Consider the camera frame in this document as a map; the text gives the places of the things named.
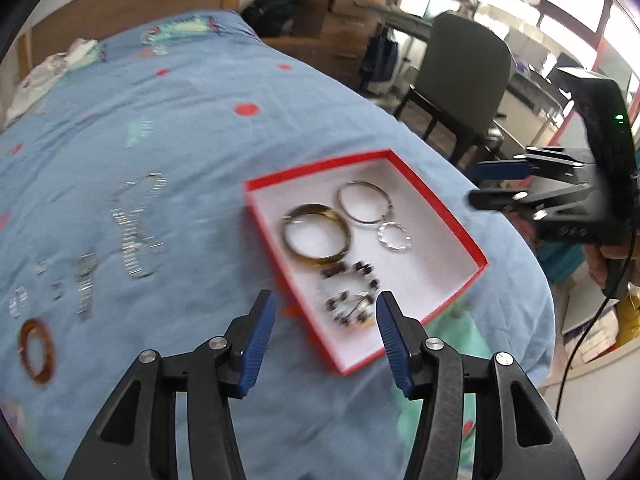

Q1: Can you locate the wooden headboard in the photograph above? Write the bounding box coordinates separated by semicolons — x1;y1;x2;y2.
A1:
16;0;240;79

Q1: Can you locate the wooden drawer cabinet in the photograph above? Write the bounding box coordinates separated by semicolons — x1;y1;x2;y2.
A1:
265;0;386;90

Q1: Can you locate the red jewelry box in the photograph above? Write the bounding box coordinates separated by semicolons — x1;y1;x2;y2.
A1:
244;150;488;375

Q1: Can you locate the white cloth on bed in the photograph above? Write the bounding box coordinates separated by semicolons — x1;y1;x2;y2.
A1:
4;38;102;128

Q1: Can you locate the black backpack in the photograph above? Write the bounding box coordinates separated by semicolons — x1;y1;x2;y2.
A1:
241;0;302;38

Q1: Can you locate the grey office chair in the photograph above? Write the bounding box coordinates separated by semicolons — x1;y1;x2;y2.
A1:
394;11;514;168

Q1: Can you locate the black cable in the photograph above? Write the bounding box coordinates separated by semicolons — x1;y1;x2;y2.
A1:
554;228;639;421

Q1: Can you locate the thin silver bangle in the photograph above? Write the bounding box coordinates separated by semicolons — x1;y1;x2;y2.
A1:
336;180;394;226

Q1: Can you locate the amber resin bangle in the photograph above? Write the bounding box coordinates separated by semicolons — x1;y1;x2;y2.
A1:
17;318;55;386

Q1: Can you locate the flat silver ring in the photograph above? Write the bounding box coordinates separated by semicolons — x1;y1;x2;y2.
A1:
7;286;30;320

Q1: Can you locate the glass desk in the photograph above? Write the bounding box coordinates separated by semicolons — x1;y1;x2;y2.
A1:
380;6;582;126

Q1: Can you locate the silver chain necklace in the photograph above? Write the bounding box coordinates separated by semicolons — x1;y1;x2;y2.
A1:
109;171;170;280

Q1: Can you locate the dark blue bag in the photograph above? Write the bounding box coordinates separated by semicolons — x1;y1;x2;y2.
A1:
359;26;399;93

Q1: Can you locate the brown beaded bracelet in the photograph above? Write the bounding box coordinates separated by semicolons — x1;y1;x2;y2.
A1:
316;259;381;332

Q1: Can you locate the twisted silver hoop bracelet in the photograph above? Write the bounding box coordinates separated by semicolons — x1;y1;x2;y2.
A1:
376;220;414;253

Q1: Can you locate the blue patterned bedspread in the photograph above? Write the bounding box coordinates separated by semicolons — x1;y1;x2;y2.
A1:
1;11;555;479

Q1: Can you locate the dark brown bangle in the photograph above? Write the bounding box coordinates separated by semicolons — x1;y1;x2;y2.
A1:
280;203;352;266

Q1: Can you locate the person's right hand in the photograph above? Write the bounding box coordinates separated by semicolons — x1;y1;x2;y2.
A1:
584;242;640;287

